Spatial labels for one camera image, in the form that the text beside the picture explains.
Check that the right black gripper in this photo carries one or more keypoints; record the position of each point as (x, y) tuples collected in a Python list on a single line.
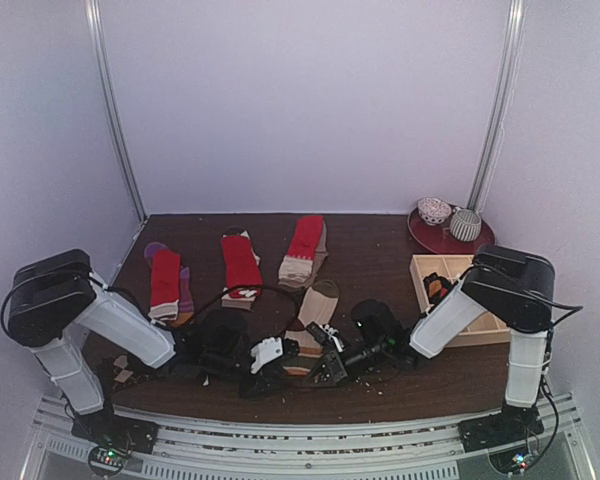
[(331, 365)]

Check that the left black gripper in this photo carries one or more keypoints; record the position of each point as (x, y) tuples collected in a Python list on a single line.
[(262, 383)]

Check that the beige striped maroon sock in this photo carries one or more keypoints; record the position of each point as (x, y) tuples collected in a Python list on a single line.
[(318, 306)]

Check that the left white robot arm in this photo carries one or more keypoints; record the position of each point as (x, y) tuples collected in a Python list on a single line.
[(50, 296)]

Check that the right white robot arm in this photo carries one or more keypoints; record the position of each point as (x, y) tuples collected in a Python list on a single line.
[(515, 287)]

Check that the red sock centre left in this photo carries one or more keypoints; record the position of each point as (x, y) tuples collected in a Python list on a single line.
[(241, 270)]

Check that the red beige sock centre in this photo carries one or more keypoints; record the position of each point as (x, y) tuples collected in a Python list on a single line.
[(306, 253)]

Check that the red purple sock far left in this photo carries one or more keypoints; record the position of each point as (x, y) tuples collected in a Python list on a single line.
[(171, 300)]

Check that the black argyle rolled sock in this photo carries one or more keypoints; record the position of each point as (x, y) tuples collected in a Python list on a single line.
[(437, 287)]

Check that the red round plate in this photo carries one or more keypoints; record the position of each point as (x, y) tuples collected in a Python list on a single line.
[(439, 240)]

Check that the white patterned bowl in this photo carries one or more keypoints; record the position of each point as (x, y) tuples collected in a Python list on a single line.
[(433, 211)]

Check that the grey striped cup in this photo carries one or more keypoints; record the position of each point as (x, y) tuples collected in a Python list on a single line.
[(465, 225)]

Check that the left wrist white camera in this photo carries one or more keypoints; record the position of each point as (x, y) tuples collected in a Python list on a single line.
[(265, 352)]

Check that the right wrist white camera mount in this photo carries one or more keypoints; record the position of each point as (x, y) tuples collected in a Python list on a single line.
[(328, 337)]

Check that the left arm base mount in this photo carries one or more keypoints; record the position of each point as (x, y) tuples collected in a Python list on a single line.
[(115, 440)]

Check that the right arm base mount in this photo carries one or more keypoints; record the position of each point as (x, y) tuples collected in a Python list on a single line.
[(506, 436)]

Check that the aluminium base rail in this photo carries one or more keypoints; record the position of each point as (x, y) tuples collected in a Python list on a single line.
[(192, 448)]

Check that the right aluminium corner post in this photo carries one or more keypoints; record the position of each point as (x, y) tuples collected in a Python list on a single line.
[(504, 92)]

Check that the aluminium corner post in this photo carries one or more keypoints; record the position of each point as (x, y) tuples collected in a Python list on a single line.
[(504, 92), (113, 119)]

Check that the left aluminium corner post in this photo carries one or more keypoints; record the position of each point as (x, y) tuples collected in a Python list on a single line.
[(113, 119)]

